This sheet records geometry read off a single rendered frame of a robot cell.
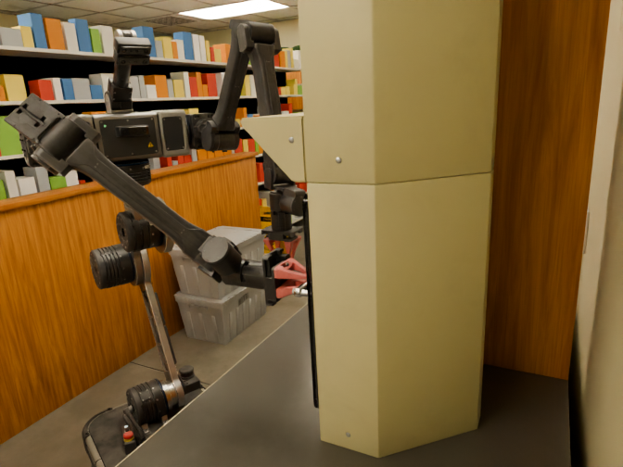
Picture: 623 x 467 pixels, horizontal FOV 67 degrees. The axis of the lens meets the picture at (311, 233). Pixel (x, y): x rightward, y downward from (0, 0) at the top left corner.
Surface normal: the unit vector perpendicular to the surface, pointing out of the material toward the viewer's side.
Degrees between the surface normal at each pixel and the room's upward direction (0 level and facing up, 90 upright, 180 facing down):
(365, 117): 90
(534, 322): 90
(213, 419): 0
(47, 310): 90
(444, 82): 90
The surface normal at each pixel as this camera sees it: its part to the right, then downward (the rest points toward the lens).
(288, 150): -0.45, 0.26
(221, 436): -0.05, -0.96
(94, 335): 0.89, 0.08
